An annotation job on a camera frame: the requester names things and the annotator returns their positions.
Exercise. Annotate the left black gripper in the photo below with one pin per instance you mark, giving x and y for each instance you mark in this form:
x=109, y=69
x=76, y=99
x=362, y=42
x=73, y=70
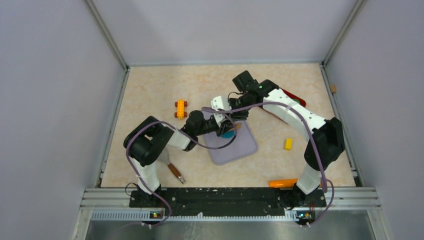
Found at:
x=225, y=126

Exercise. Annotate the small wooden block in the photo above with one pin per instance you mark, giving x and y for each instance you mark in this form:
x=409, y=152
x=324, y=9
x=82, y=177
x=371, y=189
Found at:
x=332, y=88

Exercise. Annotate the metal scraper wooden handle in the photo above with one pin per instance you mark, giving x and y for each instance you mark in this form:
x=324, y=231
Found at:
x=172, y=167

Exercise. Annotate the lavender plastic tray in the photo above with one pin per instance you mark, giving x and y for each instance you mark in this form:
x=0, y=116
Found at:
x=243, y=146

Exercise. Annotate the wooden rolling pin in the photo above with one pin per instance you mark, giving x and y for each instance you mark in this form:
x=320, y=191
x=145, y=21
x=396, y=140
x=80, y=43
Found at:
x=237, y=126

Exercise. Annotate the yellow block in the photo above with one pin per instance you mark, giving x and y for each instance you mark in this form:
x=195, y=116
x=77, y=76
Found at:
x=288, y=144

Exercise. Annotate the orange carrot toy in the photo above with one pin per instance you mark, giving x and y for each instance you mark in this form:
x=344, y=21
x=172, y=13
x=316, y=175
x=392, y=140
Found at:
x=282, y=183

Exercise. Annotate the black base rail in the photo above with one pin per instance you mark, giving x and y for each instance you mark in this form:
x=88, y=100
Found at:
x=227, y=202

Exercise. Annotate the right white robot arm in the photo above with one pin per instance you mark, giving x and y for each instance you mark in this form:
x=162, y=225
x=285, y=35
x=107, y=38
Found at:
x=325, y=137

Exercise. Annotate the red plate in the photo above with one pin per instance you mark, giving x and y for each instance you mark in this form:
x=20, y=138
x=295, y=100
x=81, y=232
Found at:
x=283, y=107

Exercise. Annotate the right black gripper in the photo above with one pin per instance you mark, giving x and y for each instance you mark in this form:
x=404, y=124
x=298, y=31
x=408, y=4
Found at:
x=235, y=116

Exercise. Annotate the blue dough piece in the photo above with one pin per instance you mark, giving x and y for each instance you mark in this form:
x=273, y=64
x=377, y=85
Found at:
x=228, y=135

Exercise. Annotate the orange toy car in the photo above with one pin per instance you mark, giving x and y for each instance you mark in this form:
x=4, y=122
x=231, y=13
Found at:
x=181, y=106

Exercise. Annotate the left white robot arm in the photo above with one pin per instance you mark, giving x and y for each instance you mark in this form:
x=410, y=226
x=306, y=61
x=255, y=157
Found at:
x=150, y=140

